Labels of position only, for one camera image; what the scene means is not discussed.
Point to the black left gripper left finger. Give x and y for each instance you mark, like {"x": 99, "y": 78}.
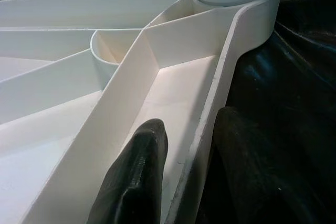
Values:
{"x": 131, "y": 182}

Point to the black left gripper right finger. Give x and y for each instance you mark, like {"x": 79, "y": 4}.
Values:
{"x": 249, "y": 176}

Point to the white plastic table top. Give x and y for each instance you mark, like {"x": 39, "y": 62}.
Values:
{"x": 65, "y": 85}

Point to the black plastic sheet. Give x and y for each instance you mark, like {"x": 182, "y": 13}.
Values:
{"x": 288, "y": 90}

